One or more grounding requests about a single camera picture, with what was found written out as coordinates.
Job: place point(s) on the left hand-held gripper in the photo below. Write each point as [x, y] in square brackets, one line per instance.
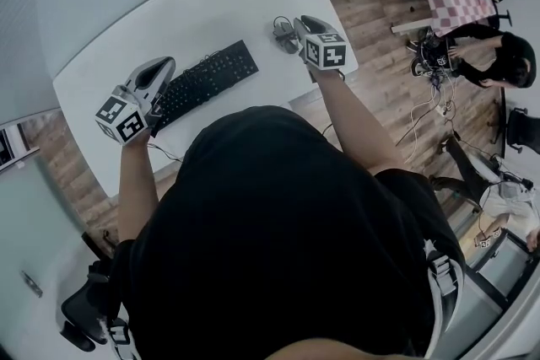
[126, 114]

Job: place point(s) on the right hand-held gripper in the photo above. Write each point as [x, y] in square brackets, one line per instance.
[325, 52]

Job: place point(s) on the black keyboard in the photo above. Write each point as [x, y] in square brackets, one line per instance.
[211, 76]

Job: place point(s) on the person's right forearm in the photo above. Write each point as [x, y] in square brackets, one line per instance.
[358, 118]

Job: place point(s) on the person's left forearm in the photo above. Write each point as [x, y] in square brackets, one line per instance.
[134, 189]

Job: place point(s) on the pile of electronic equipment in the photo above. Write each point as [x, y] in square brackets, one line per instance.
[430, 55]

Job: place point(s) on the white power strip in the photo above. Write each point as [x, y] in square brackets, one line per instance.
[441, 111]

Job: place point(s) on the person's black shirt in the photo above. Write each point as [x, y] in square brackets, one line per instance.
[405, 206]

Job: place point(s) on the small grey floor object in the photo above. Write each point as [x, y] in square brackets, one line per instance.
[31, 283]

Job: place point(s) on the black metal desk frame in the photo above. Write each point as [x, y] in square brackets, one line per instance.
[493, 286]

